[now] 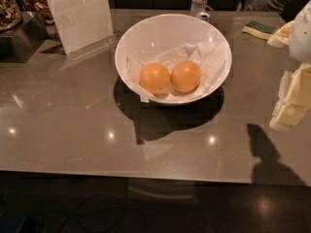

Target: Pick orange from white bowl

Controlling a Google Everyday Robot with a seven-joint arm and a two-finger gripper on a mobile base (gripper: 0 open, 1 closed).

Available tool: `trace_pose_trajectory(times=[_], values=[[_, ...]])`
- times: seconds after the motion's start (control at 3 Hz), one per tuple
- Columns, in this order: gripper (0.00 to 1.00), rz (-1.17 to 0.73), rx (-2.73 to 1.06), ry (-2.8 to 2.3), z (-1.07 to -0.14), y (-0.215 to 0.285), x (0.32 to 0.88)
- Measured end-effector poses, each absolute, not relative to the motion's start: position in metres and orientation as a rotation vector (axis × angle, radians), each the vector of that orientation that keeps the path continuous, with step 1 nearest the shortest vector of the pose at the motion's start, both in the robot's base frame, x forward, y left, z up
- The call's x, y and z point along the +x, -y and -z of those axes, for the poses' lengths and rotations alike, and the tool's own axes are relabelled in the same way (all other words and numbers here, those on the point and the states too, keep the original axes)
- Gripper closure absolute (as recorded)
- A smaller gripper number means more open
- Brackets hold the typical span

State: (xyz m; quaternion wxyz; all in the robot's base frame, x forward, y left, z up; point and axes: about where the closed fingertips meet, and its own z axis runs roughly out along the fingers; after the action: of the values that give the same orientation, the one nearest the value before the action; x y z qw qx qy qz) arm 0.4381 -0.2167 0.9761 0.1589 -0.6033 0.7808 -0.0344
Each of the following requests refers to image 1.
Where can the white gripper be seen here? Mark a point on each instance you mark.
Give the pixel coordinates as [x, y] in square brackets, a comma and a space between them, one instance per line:
[301, 38]

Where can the orange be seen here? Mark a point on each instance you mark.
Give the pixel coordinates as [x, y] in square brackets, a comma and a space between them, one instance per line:
[155, 78]
[185, 76]

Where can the white ceramic bowl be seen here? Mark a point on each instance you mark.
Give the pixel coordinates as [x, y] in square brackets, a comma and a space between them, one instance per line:
[154, 35]

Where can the yellow green sponge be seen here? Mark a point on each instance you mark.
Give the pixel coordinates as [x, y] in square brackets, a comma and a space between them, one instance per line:
[258, 30]

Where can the white paper napkin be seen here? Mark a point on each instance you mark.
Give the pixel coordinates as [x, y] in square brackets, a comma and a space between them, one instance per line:
[210, 57]

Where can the metal can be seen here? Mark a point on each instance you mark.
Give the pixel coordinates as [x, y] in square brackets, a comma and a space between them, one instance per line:
[204, 16]

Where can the clear acrylic sign holder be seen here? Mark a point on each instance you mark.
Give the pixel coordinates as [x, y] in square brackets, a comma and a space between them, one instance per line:
[83, 26]

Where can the snack tray in background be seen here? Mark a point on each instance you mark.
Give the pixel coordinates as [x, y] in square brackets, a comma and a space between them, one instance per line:
[42, 7]

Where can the dark metal box stand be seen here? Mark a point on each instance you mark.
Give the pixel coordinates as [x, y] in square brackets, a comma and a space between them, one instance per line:
[17, 45]

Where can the glass jar of nuts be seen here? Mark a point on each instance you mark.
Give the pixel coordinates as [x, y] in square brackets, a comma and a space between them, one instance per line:
[10, 14]

